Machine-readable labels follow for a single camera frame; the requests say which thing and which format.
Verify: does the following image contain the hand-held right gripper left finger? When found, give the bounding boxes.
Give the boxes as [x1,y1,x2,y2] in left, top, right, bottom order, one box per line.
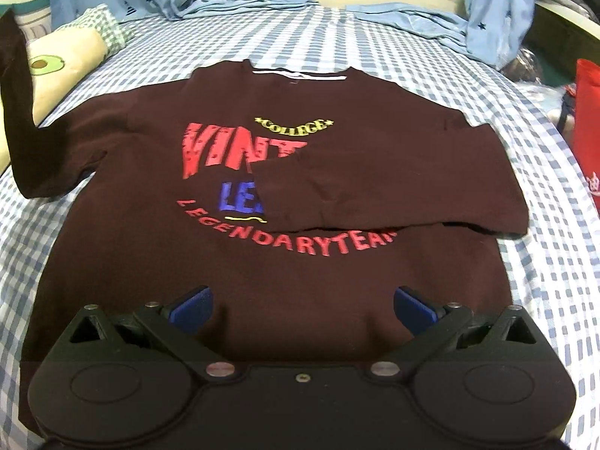
[69,285,237,380]

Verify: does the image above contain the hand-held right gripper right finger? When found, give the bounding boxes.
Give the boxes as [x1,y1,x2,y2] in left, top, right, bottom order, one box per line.
[368,285,540,380]

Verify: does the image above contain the dark maroon printed sweatshirt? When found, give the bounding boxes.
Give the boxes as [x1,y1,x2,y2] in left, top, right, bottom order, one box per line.
[0,9,530,367]

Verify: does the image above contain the blue white checked bed sheet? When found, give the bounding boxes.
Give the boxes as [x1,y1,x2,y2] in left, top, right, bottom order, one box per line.
[0,0,600,450]

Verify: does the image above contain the red fabric bag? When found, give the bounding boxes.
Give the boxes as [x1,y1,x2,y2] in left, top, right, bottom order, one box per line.
[574,58,600,208]

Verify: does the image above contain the clear plastic bag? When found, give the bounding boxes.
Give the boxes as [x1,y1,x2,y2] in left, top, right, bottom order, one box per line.
[508,47,545,86]

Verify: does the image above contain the cream avocado print pillow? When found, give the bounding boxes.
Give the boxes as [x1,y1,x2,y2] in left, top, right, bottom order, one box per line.
[25,28,111,118]

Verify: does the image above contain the light blue folded cloth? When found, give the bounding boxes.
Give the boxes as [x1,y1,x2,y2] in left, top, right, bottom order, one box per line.
[173,0,315,18]
[351,4,470,51]

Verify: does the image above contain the green checked pillow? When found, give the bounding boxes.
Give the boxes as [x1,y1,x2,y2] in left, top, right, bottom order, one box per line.
[58,4,137,59]

